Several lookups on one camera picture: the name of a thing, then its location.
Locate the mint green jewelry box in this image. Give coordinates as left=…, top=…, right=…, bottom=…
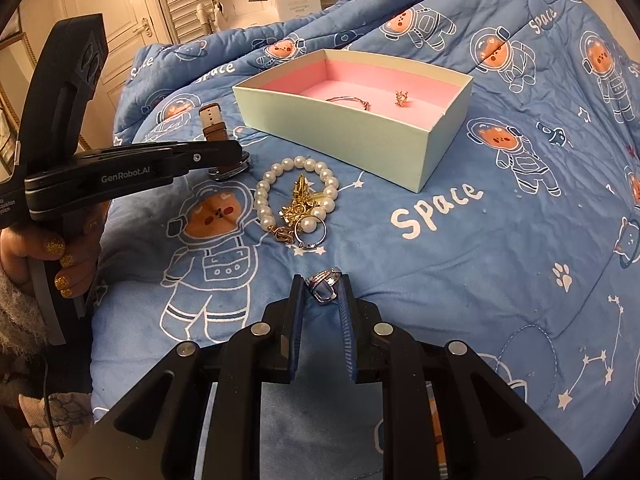
left=231, top=49, right=474, bottom=194

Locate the person's left hand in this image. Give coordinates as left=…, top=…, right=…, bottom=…
left=0, top=204, right=104, bottom=302

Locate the black cable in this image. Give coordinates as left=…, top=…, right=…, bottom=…
left=42, top=355, right=67, bottom=461

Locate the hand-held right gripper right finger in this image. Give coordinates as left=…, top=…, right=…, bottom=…
left=339, top=272, right=583, bottom=480

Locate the silver pearl ring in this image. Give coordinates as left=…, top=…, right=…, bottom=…
left=295, top=215, right=328, bottom=252

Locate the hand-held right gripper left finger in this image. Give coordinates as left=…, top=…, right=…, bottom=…
left=57, top=274, right=308, bottom=480

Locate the white pearl bracelet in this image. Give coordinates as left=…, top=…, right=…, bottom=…
left=254, top=156, right=341, bottom=233

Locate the blue printed blanket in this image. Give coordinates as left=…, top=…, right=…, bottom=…
left=90, top=0, right=640, bottom=480

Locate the thin silver bracelet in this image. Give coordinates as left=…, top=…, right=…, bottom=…
left=325, top=94, right=373, bottom=112

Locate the brown strap wristwatch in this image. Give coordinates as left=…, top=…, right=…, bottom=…
left=199, top=104, right=251, bottom=180

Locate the patterned beige cloth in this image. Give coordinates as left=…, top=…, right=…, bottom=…
left=20, top=390, right=96, bottom=461

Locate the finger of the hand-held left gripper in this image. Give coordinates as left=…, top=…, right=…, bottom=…
left=75, top=140, right=254, bottom=179

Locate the person's left forearm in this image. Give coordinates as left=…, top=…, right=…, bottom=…
left=0, top=260, right=51, bottom=376

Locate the gold chain bracelet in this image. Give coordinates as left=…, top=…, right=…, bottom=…
left=270, top=174, right=326, bottom=246

